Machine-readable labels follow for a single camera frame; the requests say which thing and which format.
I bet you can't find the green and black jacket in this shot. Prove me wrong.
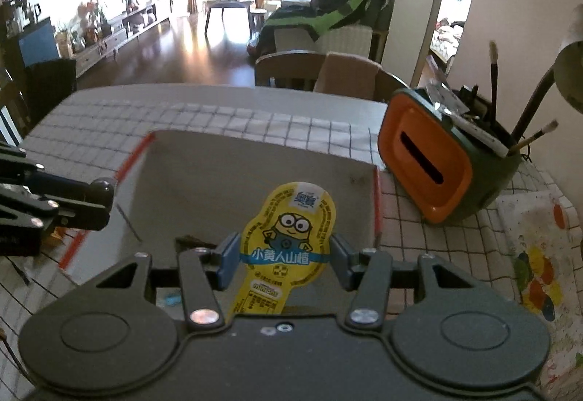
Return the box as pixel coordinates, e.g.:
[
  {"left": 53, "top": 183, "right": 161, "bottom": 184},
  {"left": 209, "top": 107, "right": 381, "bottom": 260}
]
[{"left": 264, "top": 0, "right": 388, "bottom": 42}]

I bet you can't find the orange and green pen holder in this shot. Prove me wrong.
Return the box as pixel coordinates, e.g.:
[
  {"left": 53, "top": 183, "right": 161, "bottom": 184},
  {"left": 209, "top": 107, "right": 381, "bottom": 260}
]
[{"left": 377, "top": 87, "right": 522, "bottom": 224}]

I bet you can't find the paint-stained white cloth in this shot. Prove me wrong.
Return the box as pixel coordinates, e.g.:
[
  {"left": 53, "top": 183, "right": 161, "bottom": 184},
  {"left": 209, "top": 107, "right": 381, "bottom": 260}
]
[{"left": 496, "top": 189, "right": 583, "bottom": 401}]

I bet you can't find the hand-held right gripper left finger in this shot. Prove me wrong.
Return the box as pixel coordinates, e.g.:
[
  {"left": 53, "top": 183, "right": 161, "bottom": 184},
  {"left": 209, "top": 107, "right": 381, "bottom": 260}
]
[{"left": 93, "top": 232, "right": 242, "bottom": 331}]

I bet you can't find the orange cardboard box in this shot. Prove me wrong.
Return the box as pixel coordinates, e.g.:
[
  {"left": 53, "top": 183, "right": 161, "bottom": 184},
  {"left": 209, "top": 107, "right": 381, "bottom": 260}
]
[{"left": 57, "top": 130, "right": 384, "bottom": 315}]

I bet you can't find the black garment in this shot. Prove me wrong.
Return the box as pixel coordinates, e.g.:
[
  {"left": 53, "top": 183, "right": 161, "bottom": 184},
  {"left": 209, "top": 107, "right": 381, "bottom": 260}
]
[{"left": 23, "top": 59, "right": 78, "bottom": 129}]

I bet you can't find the beige cloth on chair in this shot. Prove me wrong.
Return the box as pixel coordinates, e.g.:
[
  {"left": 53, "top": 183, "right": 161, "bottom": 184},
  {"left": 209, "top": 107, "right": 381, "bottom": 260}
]
[{"left": 313, "top": 52, "right": 381, "bottom": 101}]

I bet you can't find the white tube in holder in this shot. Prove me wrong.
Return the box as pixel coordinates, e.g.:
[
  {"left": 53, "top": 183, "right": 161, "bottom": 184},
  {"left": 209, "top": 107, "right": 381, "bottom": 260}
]
[{"left": 449, "top": 112, "right": 511, "bottom": 158}]

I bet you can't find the bed with bedding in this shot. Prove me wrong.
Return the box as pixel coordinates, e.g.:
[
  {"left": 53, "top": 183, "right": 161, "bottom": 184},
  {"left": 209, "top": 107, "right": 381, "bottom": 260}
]
[{"left": 430, "top": 19, "right": 465, "bottom": 65}]

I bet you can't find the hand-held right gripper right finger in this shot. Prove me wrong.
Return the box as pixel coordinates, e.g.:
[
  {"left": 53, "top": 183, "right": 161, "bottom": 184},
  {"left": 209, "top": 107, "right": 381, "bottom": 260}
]
[{"left": 330, "top": 233, "right": 474, "bottom": 331}]

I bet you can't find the white television cabinet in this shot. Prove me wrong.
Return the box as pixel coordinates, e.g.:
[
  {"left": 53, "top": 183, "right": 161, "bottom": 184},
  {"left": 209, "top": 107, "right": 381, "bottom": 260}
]
[{"left": 73, "top": 0, "right": 176, "bottom": 78}]

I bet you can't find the small round stool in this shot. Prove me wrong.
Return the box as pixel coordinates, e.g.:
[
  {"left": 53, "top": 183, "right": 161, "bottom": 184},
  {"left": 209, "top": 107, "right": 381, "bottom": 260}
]
[{"left": 248, "top": 8, "right": 267, "bottom": 35}]

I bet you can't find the black coffee maker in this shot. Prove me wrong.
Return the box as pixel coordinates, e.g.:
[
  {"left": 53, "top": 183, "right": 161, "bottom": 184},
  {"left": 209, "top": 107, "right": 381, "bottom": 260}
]
[{"left": 4, "top": 0, "right": 42, "bottom": 33}]

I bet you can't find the dark coffee table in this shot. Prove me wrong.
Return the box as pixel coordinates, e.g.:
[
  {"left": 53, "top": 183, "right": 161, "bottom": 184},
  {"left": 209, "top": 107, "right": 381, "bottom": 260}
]
[{"left": 204, "top": 0, "right": 256, "bottom": 35}]

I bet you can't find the yellow cartoon snack packet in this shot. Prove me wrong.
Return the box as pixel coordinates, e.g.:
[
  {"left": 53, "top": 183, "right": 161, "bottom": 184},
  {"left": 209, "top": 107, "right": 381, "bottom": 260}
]
[{"left": 228, "top": 181, "right": 339, "bottom": 315}]

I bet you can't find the light-handled paintbrush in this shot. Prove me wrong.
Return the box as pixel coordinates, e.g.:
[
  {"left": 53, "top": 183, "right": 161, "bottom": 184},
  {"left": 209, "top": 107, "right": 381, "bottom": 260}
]
[{"left": 508, "top": 121, "right": 559, "bottom": 156}]

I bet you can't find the orange flower bouquet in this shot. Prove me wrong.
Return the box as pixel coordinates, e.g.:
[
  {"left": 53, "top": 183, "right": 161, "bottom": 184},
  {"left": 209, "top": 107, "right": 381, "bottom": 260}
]
[{"left": 73, "top": 0, "right": 101, "bottom": 42}]

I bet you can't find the wooden dining chair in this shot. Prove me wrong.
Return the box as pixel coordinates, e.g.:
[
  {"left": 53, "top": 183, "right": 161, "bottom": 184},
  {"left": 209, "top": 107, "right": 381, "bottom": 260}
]
[{"left": 254, "top": 50, "right": 411, "bottom": 103}]

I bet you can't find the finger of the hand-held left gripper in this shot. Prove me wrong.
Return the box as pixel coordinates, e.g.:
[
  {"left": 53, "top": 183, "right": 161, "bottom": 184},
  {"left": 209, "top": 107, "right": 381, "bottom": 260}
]
[{"left": 27, "top": 173, "right": 114, "bottom": 231}]

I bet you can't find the grey desk lamp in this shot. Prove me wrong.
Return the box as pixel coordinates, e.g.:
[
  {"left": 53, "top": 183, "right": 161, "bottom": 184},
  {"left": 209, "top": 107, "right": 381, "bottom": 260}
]
[{"left": 510, "top": 34, "right": 583, "bottom": 142}]

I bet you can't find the sofa with pale cover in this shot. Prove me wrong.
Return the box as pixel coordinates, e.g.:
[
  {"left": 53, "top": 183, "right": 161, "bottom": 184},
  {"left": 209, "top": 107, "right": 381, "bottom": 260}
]
[{"left": 273, "top": 0, "right": 397, "bottom": 62}]

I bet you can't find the long dark paintbrush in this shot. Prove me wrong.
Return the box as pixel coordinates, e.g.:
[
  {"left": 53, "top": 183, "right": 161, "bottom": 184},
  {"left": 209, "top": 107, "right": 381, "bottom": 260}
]
[{"left": 488, "top": 41, "right": 500, "bottom": 122}]

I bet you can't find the blue front cabinet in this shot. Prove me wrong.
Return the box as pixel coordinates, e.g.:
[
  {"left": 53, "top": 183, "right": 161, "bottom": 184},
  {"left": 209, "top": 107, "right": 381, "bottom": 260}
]
[{"left": 0, "top": 16, "right": 60, "bottom": 69}]

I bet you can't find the dark wooden chair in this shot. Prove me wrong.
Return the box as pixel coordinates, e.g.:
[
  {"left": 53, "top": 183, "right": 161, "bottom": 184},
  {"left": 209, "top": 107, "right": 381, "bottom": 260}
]
[{"left": 0, "top": 59, "right": 78, "bottom": 142}]

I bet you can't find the clear plastic packet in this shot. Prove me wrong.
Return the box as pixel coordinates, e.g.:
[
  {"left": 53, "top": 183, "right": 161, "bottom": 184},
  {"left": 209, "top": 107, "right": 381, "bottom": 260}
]
[{"left": 426, "top": 55, "right": 470, "bottom": 115}]

